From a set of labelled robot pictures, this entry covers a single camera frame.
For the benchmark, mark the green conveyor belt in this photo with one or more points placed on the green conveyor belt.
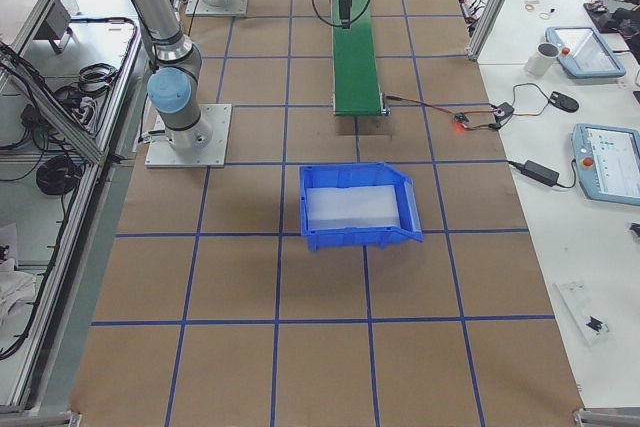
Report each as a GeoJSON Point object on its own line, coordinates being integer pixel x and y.
{"type": "Point", "coordinates": [356, 86]}

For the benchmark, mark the small sensor circuit board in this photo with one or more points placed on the small sensor circuit board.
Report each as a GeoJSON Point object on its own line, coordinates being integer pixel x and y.
{"type": "Point", "coordinates": [462, 120]}

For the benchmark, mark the white mug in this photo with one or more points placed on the white mug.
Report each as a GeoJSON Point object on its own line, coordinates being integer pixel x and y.
{"type": "Point", "coordinates": [542, 59]}

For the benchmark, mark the blue plastic bin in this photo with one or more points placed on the blue plastic bin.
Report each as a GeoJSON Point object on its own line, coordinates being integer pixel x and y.
{"type": "Point", "coordinates": [357, 204]}

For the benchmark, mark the black computer mouse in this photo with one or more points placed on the black computer mouse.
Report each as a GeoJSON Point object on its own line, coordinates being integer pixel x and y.
{"type": "Point", "coordinates": [563, 102]}

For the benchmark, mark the far teach pendant tablet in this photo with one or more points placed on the far teach pendant tablet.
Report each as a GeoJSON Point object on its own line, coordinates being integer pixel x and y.
{"type": "Point", "coordinates": [584, 52]}

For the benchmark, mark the teach pendant tablet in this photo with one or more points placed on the teach pendant tablet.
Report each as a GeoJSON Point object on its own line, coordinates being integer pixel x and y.
{"type": "Point", "coordinates": [584, 52]}
{"type": "Point", "coordinates": [607, 162]}

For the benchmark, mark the black power adapter brick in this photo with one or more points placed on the black power adapter brick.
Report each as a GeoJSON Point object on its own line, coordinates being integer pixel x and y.
{"type": "Point", "coordinates": [540, 173]}

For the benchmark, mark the near teach pendant tablet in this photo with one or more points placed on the near teach pendant tablet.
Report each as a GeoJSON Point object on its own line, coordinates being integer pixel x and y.
{"type": "Point", "coordinates": [607, 162]}

